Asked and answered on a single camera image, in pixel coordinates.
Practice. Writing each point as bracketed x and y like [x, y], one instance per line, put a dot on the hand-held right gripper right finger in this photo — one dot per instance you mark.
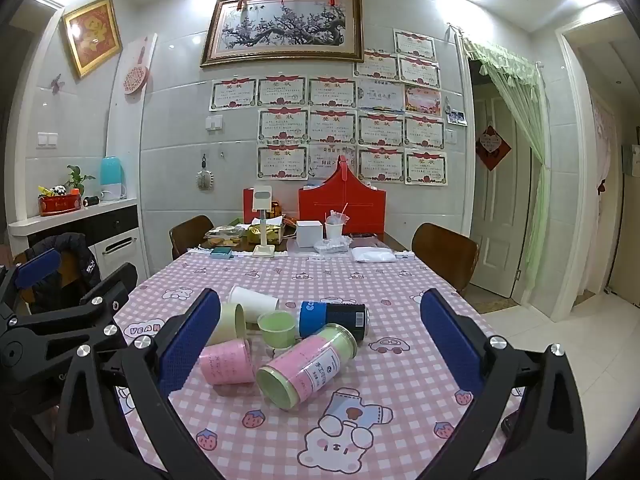
[450, 342]

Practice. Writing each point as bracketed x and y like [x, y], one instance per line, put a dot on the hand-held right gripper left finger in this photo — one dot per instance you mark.
[190, 342]

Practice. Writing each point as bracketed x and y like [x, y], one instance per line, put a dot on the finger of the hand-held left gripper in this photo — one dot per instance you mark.
[107, 290]
[37, 266]

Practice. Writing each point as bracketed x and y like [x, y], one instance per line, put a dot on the cream plastic cup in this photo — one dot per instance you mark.
[227, 322]

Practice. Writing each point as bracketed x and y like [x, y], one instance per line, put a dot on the white paper cup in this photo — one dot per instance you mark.
[255, 299]

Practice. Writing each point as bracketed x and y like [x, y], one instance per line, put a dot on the small green cup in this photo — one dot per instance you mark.
[276, 330]

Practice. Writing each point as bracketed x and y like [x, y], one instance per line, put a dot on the blue and black cup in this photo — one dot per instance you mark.
[345, 316]

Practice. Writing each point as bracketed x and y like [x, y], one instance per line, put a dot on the tall green cup pink sleeve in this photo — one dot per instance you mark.
[305, 367]

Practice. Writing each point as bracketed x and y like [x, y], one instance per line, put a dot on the white cup with straws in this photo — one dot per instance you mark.
[333, 230]

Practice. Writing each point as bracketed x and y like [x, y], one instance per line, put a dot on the black jacket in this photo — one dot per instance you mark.
[70, 270]

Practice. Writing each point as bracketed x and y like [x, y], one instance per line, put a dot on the white and black cabinet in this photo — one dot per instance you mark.
[120, 250]

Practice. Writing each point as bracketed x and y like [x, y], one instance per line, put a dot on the brown doormat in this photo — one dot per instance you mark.
[489, 306]

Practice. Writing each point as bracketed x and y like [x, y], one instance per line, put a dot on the pink checked tablecloth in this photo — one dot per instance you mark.
[400, 320]

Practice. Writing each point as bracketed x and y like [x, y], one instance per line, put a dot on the red round tin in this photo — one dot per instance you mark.
[60, 206]

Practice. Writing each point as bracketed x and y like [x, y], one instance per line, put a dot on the brown wooden chair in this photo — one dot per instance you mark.
[445, 255]
[190, 232]

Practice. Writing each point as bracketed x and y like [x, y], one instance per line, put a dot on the teal small box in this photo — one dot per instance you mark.
[221, 253]

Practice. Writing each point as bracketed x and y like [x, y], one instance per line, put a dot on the green potted plant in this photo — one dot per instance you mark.
[76, 176]

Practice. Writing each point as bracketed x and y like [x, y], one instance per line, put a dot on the clear food container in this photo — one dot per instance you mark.
[225, 234]

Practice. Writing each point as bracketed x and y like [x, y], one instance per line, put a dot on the blue humidifier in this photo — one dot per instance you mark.
[112, 175]

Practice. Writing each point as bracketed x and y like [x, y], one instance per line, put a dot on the white plastic bag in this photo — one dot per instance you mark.
[372, 255]

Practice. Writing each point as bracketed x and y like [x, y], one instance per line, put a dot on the white panel door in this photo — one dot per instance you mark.
[500, 220]

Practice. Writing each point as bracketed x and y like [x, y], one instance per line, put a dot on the gold box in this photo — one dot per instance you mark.
[274, 234]

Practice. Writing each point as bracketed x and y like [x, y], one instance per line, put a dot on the hanging grey brush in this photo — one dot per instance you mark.
[204, 179]

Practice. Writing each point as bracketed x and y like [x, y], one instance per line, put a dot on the red box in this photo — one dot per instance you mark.
[248, 205]

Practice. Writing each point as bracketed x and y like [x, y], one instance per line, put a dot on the clear plastic wrappers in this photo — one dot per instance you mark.
[331, 247]

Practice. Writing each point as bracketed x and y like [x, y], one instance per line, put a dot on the white square box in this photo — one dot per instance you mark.
[310, 234]

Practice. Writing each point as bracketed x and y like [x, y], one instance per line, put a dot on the white desk stand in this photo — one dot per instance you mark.
[262, 197]

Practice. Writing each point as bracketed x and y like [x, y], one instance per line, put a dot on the green lace curtain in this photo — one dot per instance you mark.
[537, 200]

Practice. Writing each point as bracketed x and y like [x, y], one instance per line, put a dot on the red diamond door decoration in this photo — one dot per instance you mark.
[492, 147]

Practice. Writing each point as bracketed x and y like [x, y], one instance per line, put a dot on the gold framed red picture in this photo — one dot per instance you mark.
[92, 37]

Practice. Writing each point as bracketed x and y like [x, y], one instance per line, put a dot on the group of award certificates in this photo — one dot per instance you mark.
[330, 127]

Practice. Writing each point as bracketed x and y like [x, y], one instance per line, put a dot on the framed plum blossom painting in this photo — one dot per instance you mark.
[282, 27]

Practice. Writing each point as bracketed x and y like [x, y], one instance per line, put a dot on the white wall switch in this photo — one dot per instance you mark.
[215, 122]
[451, 136]
[47, 138]

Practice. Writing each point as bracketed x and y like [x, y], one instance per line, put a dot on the pink round wall ornament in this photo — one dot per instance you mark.
[136, 77]

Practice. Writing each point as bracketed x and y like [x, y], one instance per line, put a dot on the small wall photo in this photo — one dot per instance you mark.
[456, 117]

